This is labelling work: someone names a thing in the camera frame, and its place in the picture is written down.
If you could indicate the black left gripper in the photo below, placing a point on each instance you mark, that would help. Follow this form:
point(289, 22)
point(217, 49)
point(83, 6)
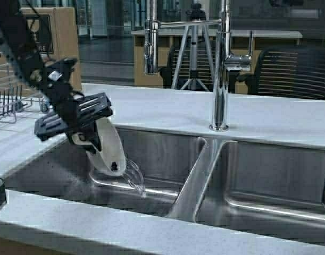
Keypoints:
point(74, 113)

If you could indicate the white frying pan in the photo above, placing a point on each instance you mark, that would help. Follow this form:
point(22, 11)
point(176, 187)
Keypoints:
point(111, 159)

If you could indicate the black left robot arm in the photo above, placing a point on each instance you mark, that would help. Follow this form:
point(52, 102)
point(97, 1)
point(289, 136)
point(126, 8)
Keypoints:
point(18, 44)

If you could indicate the cardboard box fragile label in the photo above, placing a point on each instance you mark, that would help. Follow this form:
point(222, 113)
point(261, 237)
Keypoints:
point(55, 32)

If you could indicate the stainless steel double sink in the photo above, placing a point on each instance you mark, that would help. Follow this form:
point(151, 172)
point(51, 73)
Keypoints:
point(261, 188)

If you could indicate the black mesh chair right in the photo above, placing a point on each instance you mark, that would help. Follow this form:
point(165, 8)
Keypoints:
point(288, 71)

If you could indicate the wire dish rack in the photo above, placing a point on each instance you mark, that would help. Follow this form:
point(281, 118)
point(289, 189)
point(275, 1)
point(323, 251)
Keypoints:
point(17, 97)

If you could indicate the grey camera tripod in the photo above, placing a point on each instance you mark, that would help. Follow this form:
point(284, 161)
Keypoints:
point(197, 14)

